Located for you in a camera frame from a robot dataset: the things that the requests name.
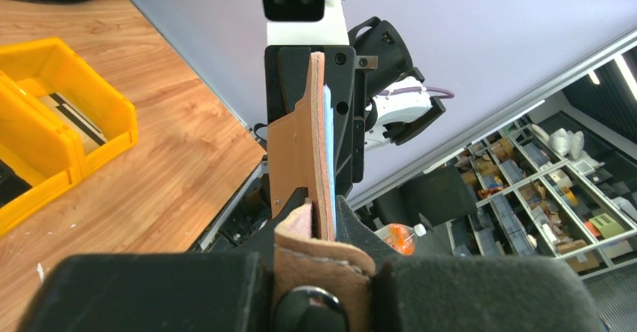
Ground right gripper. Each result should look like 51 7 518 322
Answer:
264 46 376 197

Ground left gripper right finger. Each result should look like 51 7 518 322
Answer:
336 196 605 331

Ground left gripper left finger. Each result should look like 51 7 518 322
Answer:
17 186 312 332

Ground beige leather card holder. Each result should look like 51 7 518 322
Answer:
267 52 376 331

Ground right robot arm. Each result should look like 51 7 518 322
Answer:
264 17 446 196

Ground yellow bin with striped cards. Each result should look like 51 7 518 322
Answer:
1 38 139 177

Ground striped cards in bin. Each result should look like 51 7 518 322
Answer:
38 93 107 155

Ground orange capped bottle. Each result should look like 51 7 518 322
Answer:
374 223 427 255

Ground metal storage shelf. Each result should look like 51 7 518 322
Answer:
445 119 636 279

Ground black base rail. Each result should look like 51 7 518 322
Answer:
187 157 271 253

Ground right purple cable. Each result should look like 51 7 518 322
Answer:
380 84 456 100

